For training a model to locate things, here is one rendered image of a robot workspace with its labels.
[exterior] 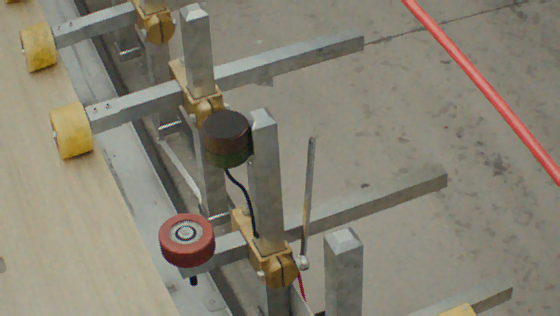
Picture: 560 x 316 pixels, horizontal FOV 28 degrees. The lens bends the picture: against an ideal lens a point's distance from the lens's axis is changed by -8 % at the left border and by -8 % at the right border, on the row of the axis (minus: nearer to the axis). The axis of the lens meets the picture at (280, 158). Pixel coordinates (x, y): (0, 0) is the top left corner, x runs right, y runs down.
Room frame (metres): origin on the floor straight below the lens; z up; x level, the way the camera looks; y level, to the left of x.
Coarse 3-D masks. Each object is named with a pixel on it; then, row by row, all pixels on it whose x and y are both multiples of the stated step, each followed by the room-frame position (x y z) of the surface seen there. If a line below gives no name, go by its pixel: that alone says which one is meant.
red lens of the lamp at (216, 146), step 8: (216, 112) 1.18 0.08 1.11; (248, 128) 1.16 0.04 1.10; (208, 136) 1.14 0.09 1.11; (240, 136) 1.13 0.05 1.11; (248, 136) 1.15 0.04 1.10; (208, 144) 1.13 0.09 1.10; (216, 144) 1.13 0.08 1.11; (224, 144) 1.13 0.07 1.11; (232, 144) 1.13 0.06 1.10; (240, 144) 1.13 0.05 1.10; (216, 152) 1.13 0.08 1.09; (224, 152) 1.13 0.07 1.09; (232, 152) 1.13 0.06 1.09
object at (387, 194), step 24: (432, 168) 1.32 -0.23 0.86; (360, 192) 1.28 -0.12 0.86; (384, 192) 1.27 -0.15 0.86; (408, 192) 1.28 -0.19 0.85; (288, 216) 1.24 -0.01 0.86; (312, 216) 1.23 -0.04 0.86; (336, 216) 1.24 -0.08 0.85; (360, 216) 1.25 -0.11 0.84; (216, 240) 1.20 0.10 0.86; (240, 240) 1.19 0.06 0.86; (288, 240) 1.21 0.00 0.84; (216, 264) 1.17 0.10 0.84
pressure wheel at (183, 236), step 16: (176, 224) 1.19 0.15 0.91; (192, 224) 1.19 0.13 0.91; (208, 224) 1.18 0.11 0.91; (160, 240) 1.16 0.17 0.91; (176, 240) 1.16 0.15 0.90; (192, 240) 1.16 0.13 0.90; (208, 240) 1.15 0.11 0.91; (176, 256) 1.13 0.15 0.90; (192, 256) 1.13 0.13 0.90; (208, 256) 1.14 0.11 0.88
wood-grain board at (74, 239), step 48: (0, 0) 1.83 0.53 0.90; (0, 48) 1.67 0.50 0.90; (0, 96) 1.52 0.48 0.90; (48, 96) 1.51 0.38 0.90; (0, 144) 1.40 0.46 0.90; (48, 144) 1.39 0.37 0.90; (96, 144) 1.38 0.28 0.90; (0, 192) 1.28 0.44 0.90; (48, 192) 1.27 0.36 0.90; (96, 192) 1.27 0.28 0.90; (0, 240) 1.17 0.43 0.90; (48, 240) 1.17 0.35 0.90; (96, 240) 1.17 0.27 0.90; (0, 288) 1.08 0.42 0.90; (48, 288) 1.08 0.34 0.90; (96, 288) 1.07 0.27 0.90; (144, 288) 1.07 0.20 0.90
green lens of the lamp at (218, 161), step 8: (248, 144) 1.15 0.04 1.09; (208, 152) 1.14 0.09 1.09; (240, 152) 1.13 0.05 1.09; (248, 152) 1.14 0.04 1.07; (208, 160) 1.14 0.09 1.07; (216, 160) 1.13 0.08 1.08; (224, 160) 1.13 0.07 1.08; (232, 160) 1.13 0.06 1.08; (240, 160) 1.13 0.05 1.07; (224, 168) 1.13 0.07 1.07; (232, 168) 1.13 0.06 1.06
